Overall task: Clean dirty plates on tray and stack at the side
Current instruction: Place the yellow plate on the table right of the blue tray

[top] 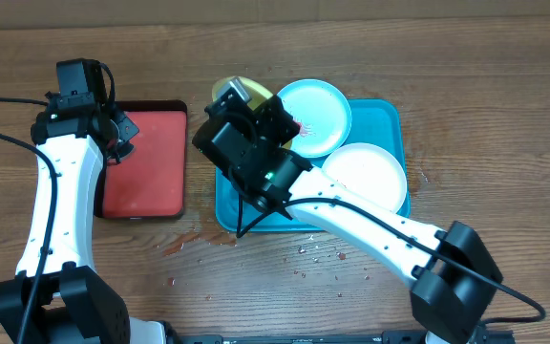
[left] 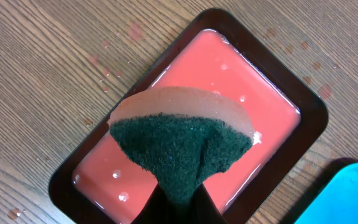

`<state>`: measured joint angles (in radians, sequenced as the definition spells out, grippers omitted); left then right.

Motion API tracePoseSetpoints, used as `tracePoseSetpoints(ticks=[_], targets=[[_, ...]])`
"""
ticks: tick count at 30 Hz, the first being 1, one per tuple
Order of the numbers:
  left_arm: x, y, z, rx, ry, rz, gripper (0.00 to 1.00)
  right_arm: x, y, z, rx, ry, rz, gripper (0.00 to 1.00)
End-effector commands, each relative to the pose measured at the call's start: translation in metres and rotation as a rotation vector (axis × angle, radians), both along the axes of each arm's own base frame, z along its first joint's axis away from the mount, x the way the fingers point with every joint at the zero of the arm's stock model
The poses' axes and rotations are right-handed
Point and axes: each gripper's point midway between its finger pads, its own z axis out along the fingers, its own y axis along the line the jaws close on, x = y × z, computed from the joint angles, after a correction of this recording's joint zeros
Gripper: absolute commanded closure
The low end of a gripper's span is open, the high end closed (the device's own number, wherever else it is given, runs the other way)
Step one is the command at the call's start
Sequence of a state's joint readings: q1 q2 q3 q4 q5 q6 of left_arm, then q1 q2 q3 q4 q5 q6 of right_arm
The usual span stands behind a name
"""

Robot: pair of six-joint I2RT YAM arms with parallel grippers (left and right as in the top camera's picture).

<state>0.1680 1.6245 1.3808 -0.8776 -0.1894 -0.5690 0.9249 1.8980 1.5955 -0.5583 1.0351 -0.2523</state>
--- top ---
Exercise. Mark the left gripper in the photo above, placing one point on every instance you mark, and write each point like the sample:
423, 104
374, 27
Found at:
130, 129

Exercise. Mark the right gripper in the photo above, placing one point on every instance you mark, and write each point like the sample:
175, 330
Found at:
265, 116

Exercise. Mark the light blue rimmed plate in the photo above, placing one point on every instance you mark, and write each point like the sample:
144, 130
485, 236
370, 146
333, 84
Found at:
323, 114

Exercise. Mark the white plate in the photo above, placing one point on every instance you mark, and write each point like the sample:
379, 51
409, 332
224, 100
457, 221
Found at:
369, 171

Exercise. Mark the green rimmed plate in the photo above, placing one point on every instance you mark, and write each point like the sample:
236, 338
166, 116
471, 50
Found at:
251, 93

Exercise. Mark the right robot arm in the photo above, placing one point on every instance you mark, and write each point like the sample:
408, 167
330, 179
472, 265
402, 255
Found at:
451, 276

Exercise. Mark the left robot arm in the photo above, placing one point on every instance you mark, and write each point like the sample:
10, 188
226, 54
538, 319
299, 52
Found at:
56, 296

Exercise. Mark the dark red water tray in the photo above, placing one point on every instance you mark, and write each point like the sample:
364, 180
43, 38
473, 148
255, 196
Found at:
149, 182

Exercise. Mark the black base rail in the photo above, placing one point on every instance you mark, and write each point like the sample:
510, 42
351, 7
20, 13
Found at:
386, 337

